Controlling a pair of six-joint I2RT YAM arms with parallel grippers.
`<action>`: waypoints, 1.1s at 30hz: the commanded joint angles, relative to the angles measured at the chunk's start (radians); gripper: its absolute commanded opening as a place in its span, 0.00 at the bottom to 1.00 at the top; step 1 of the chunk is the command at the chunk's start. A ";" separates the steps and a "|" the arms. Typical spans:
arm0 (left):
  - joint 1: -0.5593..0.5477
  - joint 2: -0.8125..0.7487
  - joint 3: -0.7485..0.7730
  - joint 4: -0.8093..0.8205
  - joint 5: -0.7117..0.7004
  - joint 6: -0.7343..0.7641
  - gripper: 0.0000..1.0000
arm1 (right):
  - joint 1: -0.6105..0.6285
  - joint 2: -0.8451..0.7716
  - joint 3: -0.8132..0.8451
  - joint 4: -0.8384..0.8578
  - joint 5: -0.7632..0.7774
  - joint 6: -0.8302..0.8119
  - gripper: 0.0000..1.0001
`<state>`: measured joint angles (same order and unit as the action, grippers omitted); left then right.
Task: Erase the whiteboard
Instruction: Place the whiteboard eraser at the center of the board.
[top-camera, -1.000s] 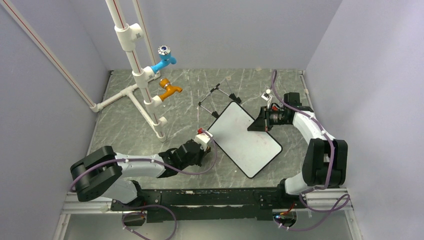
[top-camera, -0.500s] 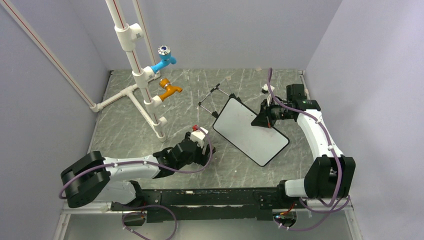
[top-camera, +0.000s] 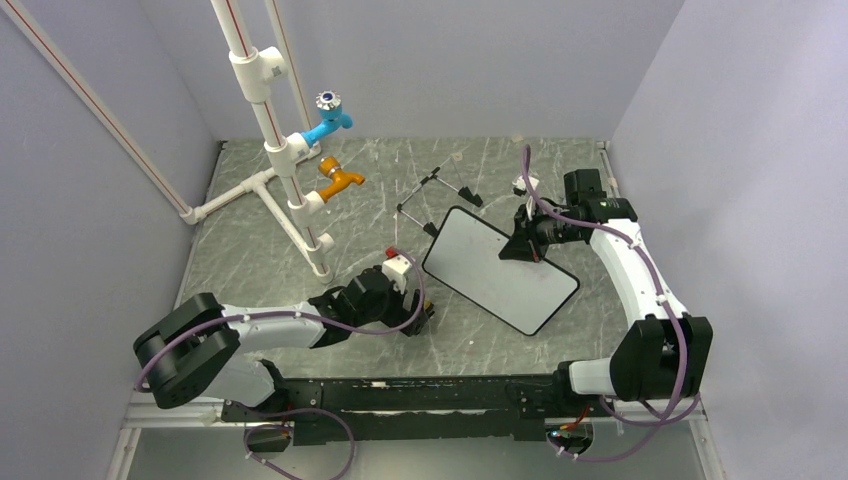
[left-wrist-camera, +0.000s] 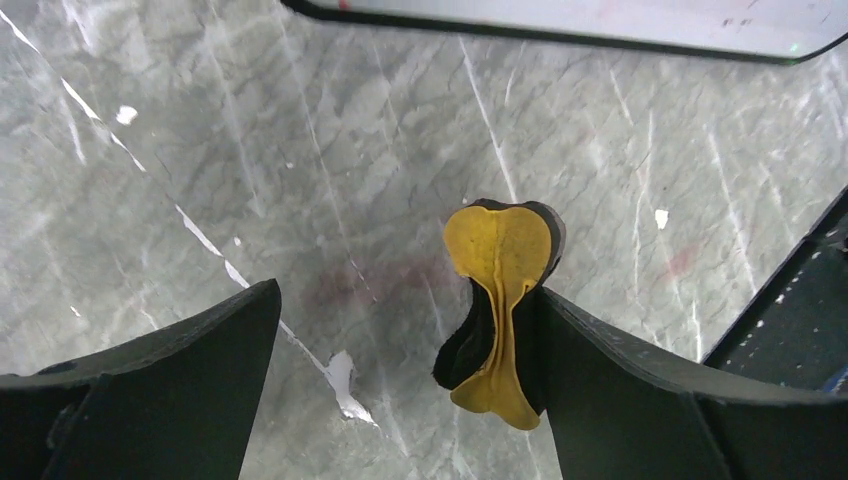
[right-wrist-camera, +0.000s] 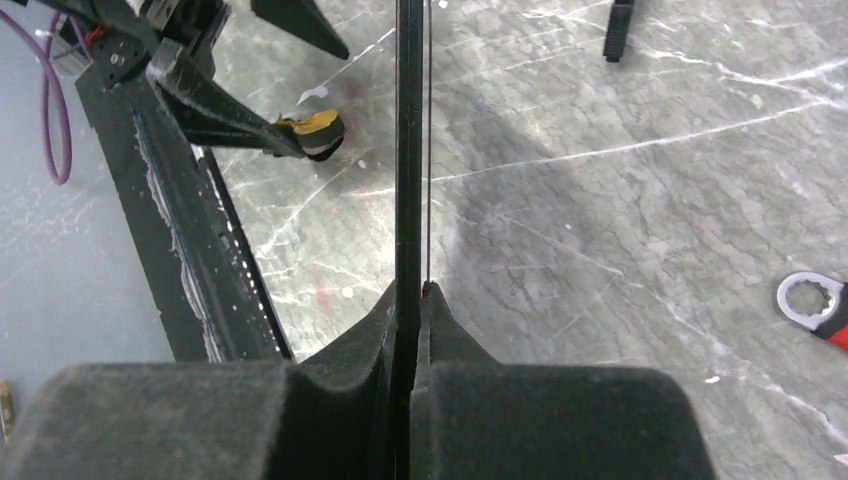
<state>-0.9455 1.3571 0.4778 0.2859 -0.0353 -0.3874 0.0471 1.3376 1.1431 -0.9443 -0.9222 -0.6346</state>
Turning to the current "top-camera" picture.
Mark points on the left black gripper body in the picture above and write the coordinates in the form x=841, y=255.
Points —
x=389, y=310

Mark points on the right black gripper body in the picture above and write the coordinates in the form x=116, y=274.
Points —
x=550, y=229

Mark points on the small black-framed whiteboard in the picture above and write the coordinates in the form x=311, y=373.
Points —
x=464, y=256

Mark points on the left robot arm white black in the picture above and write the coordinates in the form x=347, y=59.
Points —
x=202, y=347

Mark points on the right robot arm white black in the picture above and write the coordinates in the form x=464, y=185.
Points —
x=664, y=352

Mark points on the orange faucet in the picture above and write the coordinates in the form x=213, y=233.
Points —
x=340, y=179

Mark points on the blue faucet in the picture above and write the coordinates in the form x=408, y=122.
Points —
x=333, y=117

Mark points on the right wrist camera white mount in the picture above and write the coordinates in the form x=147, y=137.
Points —
x=520, y=188

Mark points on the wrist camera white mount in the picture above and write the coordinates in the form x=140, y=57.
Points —
x=396, y=265
x=520, y=188

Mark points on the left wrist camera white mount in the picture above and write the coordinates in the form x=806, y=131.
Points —
x=396, y=265

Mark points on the black wire whiteboard stand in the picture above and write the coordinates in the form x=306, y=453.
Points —
x=427, y=203

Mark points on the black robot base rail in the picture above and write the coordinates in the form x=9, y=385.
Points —
x=517, y=407

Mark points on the white PVC pipe frame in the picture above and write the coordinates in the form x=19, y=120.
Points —
x=278, y=186

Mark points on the aluminium extrusion frame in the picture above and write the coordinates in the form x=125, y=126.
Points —
x=193, y=442

